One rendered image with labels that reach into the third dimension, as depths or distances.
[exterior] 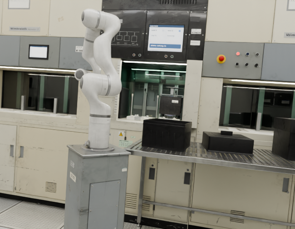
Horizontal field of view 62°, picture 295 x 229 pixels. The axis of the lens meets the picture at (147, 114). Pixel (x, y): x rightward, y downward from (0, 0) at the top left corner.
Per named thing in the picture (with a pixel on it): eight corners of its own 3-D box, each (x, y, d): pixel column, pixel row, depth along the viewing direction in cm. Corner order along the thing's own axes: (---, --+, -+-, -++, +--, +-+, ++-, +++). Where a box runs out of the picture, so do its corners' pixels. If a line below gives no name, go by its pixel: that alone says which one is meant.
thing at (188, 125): (153, 141, 185) (155, 118, 184) (190, 145, 176) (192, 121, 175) (140, 146, 159) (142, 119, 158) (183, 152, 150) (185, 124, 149)
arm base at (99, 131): (87, 152, 128) (90, 117, 127) (76, 146, 144) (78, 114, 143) (120, 151, 139) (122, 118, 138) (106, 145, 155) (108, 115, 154)
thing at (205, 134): (207, 151, 158) (208, 131, 158) (200, 144, 188) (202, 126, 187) (254, 156, 156) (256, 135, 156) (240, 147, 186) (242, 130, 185)
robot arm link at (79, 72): (95, 73, 180) (85, 69, 182) (88, 71, 167) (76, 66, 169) (91, 84, 181) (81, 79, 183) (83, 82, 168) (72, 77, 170)
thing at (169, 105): (156, 117, 246) (159, 85, 244) (159, 116, 266) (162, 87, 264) (181, 119, 241) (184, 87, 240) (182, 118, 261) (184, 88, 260)
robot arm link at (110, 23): (90, 97, 141) (116, 99, 149) (96, 92, 131) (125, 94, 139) (90, 15, 149) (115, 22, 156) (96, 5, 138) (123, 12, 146)
